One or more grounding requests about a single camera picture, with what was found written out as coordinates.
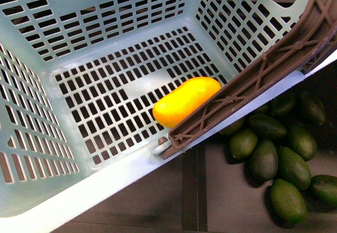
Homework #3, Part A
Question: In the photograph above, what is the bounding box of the yellow mango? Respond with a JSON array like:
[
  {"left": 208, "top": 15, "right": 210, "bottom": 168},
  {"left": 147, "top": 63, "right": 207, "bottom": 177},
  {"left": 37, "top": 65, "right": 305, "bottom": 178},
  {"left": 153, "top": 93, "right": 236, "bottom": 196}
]
[{"left": 152, "top": 77, "right": 222, "bottom": 128}]

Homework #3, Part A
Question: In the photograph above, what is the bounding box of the light teal plastic basket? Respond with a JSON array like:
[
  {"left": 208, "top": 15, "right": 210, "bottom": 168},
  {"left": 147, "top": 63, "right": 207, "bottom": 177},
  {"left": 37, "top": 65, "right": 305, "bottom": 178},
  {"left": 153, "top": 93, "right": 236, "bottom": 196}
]
[{"left": 0, "top": 0, "right": 337, "bottom": 233}]

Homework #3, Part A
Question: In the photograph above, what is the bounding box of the dark brown basket handle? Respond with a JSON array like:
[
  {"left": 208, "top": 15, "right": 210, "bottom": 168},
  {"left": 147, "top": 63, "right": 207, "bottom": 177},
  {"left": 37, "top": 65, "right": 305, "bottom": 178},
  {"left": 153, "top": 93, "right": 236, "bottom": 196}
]
[{"left": 162, "top": 0, "right": 336, "bottom": 160}]

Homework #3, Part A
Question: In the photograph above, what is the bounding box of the green avocado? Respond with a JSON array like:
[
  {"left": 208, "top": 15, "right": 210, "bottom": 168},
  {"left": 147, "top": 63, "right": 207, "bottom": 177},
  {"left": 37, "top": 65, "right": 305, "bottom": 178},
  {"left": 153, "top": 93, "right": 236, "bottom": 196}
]
[
  {"left": 219, "top": 117, "right": 245, "bottom": 136},
  {"left": 247, "top": 114, "right": 287, "bottom": 140},
  {"left": 277, "top": 147, "right": 311, "bottom": 191},
  {"left": 286, "top": 124, "right": 318, "bottom": 161},
  {"left": 229, "top": 129, "right": 257, "bottom": 160},
  {"left": 308, "top": 174, "right": 336, "bottom": 207},
  {"left": 270, "top": 179, "right": 307, "bottom": 224},
  {"left": 250, "top": 102, "right": 270, "bottom": 115},
  {"left": 270, "top": 91, "right": 296, "bottom": 117},
  {"left": 298, "top": 91, "right": 326, "bottom": 125},
  {"left": 249, "top": 139, "right": 278, "bottom": 182}
]

